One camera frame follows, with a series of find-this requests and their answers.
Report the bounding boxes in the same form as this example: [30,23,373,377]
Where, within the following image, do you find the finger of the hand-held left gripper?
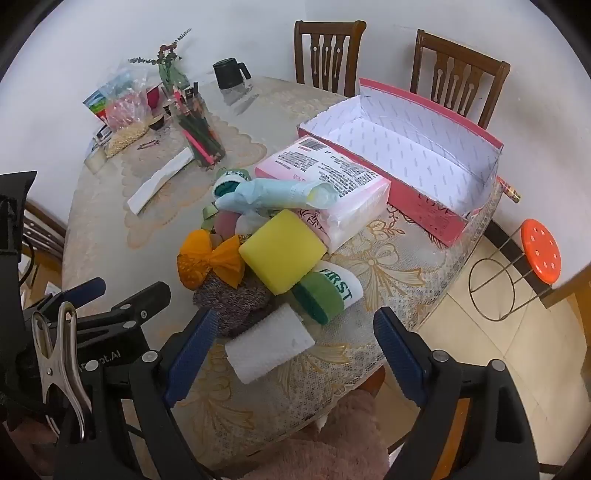
[28,277,108,324]
[76,281,172,344]

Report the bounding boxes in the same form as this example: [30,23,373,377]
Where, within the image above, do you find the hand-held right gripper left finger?
[55,308,220,480]

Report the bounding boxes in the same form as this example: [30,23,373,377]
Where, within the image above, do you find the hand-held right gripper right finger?
[373,306,541,480]

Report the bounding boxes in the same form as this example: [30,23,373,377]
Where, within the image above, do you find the grey brown knitted cloth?
[192,272,278,338]

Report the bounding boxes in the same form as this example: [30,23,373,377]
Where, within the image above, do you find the yellow cloth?
[177,229,246,291]
[239,209,328,296]

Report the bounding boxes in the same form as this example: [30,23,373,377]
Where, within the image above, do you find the white paper towel roll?
[225,303,317,385]

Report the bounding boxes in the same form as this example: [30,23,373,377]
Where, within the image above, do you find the green white sock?
[292,261,366,326]
[211,167,253,200]

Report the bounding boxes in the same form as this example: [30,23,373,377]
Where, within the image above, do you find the pink round puff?
[213,210,239,241]

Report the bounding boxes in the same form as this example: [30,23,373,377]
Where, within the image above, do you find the pink cardboard box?
[297,78,504,248]

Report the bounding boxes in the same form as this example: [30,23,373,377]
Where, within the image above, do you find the light blue cloth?
[215,178,343,218]

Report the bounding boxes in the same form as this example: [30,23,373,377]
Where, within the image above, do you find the pink tissue pack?
[255,135,392,255]

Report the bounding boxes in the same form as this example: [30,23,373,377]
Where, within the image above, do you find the beige floral tablecloth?
[62,76,502,462]

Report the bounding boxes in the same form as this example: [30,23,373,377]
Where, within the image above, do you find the brown wooden chair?
[18,198,69,301]
[410,29,511,130]
[294,19,367,96]

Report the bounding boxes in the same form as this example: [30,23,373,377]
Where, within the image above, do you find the pink fluffy garment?
[240,392,389,480]

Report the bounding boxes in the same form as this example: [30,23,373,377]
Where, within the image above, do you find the white folded paper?
[127,148,195,216]

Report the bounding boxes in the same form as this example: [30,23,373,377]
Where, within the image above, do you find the clear bag of beans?
[104,122,151,158]

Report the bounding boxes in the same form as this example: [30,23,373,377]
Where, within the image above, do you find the glass jar of pencils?
[171,90,227,167]

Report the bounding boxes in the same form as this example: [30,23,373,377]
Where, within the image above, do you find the orange stool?
[468,218,567,322]

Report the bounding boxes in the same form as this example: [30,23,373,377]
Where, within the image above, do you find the wooden cabinet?
[540,263,589,309]

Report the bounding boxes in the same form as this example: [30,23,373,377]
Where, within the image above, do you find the clear bag of pink sweets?
[99,62,153,130]

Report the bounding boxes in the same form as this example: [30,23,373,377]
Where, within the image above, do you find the colourful snack packet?
[83,88,112,121]

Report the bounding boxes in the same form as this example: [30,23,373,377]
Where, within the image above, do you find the red yellow wrapping paper roll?
[496,178,523,204]

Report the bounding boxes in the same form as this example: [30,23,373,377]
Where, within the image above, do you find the green glass vase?
[158,60,191,93]

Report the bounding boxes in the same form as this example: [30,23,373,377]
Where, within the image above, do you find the black mug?
[212,58,253,91]

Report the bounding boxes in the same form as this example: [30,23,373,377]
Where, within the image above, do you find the dried flower sprig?
[128,28,193,70]

